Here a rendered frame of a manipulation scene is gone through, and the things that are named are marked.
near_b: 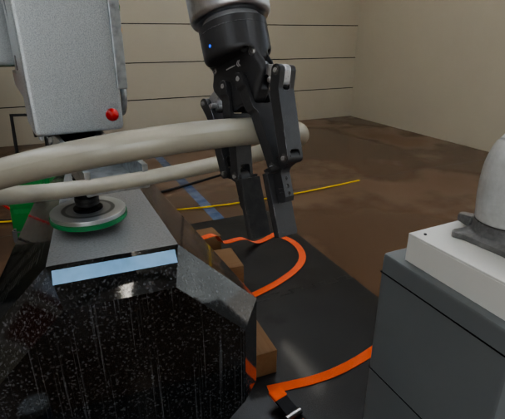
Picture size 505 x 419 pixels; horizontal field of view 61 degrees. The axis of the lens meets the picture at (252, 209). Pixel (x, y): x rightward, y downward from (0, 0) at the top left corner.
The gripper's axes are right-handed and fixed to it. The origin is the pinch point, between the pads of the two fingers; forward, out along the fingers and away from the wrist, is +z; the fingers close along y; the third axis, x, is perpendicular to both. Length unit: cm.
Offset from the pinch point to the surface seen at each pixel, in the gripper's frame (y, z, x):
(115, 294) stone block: 71, 17, -12
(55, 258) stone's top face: 83, 6, -3
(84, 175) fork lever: 45.1, -10.8, 0.6
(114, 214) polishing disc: 84, -3, -22
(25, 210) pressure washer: 273, -18, -52
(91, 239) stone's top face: 86, 3, -15
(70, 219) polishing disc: 89, -4, -11
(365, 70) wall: 342, -164, -629
